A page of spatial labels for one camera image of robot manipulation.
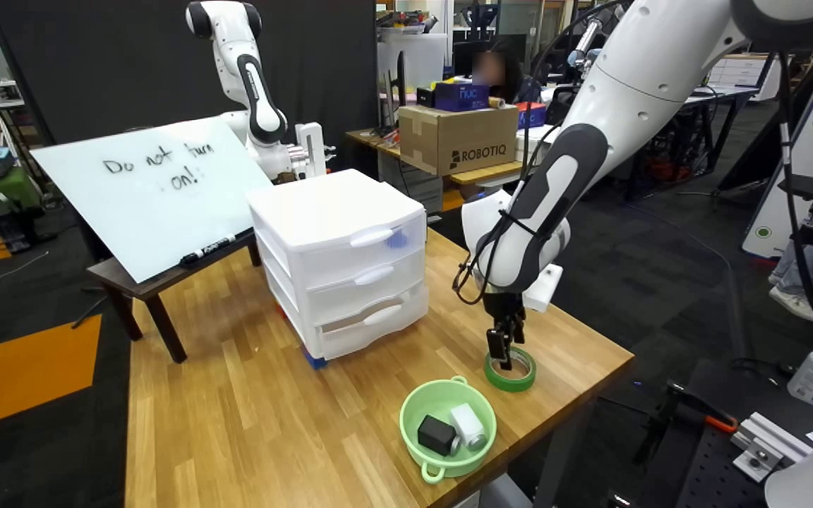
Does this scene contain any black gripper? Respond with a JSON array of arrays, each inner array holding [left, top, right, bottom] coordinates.
[[479, 285, 530, 373]]

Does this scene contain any green tape roll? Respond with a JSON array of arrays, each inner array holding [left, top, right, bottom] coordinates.
[[483, 343, 538, 395]]

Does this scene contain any light-green plastic bowl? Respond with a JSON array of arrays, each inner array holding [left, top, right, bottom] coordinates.
[[394, 373, 498, 486]]

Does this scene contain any small white rounded adapter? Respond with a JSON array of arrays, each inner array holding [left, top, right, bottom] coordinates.
[[446, 401, 489, 448]]

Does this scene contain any small black block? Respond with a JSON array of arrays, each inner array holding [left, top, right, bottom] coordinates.
[[414, 411, 463, 460]]

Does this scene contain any white plastic drawer unit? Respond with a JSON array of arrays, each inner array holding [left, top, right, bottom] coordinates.
[[244, 167, 431, 363]]

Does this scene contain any large printed cardboard box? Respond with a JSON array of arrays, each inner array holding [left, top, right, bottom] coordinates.
[[398, 98, 522, 178]]

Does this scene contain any blue black box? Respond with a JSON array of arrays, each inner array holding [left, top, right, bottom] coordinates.
[[414, 75, 491, 113]]

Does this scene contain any seated dark-haired person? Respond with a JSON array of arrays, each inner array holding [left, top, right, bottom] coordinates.
[[473, 41, 528, 106]]

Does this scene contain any black marker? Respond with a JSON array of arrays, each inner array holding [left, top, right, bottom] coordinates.
[[178, 237, 239, 270]]

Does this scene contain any small dark wooden bench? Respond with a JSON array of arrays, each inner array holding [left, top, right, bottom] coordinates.
[[83, 229, 261, 366]]

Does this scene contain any whiteboard with handwriting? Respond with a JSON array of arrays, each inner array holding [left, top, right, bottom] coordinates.
[[27, 115, 274, 288]]

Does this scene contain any black partition panel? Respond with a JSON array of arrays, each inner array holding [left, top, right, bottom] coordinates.
[[0, 0, 378, 144]]

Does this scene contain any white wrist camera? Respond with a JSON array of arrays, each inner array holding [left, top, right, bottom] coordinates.
[[522, 263, 568, 314]]

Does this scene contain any black clamp orange handle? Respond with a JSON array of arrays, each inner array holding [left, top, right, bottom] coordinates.
[[648, 379, 743, 441]]

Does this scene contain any aluminium extrusion rail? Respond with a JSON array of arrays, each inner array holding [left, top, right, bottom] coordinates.
[[731, 408, 813, 486]]

